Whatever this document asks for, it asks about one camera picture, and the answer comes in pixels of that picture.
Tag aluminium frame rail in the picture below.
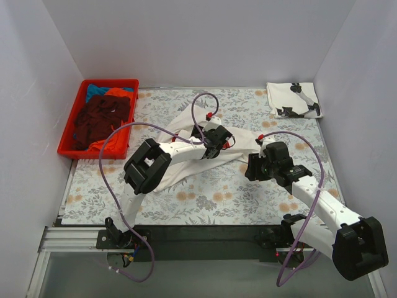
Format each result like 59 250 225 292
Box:
38 226 103 252

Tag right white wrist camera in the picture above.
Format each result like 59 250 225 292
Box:
255 134 275 158

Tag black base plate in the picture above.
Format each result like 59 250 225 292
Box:
96 225 293 263

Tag purple cable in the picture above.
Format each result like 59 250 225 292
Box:
256 130 326 288
98 93 218 283

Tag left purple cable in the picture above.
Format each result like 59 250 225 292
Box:
98 93 218 283

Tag red plastic bin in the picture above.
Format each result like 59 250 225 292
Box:
58 79 139 160

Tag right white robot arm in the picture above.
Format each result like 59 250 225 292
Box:
245 139 389 281

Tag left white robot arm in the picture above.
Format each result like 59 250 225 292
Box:
105 125 235 248

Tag maroon t-shirt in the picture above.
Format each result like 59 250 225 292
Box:
72 95 131 151

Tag white Coca-Cola t-shirt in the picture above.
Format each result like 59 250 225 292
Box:
154 107 261 192

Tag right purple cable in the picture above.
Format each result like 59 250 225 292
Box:
256 130 326 288

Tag blue t-shirt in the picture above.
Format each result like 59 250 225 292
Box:
86 84 110 102

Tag folded white printed t-shirt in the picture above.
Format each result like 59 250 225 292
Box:
266 83 323 119

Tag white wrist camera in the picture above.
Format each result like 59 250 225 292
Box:
255 134 275 158
202 112 221 132

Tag orange t-shirt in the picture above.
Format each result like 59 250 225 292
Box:
87 88 135 153

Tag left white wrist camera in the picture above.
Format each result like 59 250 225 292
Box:
202 112 221 132

